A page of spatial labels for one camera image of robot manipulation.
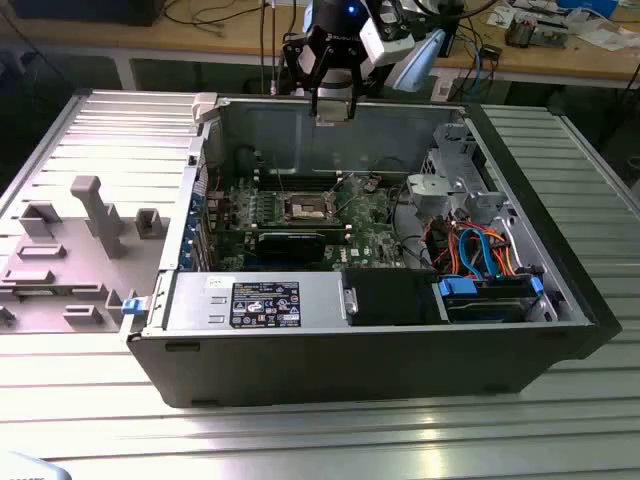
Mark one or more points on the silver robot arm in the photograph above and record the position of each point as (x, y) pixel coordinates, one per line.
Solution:
(417, 62)

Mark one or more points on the metal locking lever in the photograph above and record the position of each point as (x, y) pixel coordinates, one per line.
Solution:
(352, 205)
(280, 172)

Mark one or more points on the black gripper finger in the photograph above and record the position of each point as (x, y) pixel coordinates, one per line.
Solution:
(355, 75)
(300, 60)

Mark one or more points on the black power adapter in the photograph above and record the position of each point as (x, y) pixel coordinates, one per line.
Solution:
(492, 52)

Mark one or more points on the black tower box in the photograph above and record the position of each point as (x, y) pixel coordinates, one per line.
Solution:
(452, 30)

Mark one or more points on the silver drive cage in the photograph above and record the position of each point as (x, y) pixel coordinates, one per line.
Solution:
(452, 145)

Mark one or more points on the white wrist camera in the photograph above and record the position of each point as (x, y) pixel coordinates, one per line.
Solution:
(385, 47)

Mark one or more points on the black graphics card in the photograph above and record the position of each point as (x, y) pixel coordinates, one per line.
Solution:
(292, 245)

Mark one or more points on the hard disk in blue carrier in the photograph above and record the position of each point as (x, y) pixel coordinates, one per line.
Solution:
(455, 290)

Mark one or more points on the CPU socket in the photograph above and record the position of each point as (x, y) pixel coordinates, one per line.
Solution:
(306, 209)

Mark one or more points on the white papers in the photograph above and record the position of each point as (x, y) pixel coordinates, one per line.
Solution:
(607, 40)

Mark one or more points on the white printed sheet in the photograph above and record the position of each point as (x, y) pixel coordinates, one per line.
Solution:
(442, 87)

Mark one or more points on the grey parts rack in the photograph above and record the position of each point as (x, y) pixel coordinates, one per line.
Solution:
(130, 265)

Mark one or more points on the black rear fan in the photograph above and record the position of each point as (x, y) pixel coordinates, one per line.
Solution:
(245, 160)

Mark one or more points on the blue box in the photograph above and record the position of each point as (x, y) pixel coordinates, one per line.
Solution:
(587, 6)

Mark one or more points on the black monitor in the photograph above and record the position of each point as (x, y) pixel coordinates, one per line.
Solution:
(85, 12)

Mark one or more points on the copper coil component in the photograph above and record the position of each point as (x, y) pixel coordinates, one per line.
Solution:
(520, 31)

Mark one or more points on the pale grey case latch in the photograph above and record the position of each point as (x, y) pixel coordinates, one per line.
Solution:
(202, 107)

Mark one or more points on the black PC case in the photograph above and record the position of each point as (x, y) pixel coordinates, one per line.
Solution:
(350, 370)

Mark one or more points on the blue plastic latch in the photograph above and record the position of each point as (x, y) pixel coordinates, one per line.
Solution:
(132, 306)

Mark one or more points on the silver metal bracket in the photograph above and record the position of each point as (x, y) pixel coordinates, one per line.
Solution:
(425, 187)

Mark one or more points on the green RAM stick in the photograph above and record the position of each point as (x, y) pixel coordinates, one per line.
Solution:
(35, 292)
(300, 229)

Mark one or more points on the silver green CPU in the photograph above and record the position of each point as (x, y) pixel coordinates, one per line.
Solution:
(331, 114)

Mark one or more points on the pale grey device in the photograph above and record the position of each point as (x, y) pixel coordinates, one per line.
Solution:
(25, 470)

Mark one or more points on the green motherboard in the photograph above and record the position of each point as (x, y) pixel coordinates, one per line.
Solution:
(370, 235)

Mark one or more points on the grey electronic device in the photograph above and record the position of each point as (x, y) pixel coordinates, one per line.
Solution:
(550, 35)

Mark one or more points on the wooden desk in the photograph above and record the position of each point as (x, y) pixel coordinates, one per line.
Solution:
(210, 42)

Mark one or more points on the white paper sheet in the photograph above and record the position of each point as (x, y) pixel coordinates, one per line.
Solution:
(500, 17)

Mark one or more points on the silver power supply unit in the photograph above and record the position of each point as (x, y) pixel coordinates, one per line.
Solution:
(200, 300)

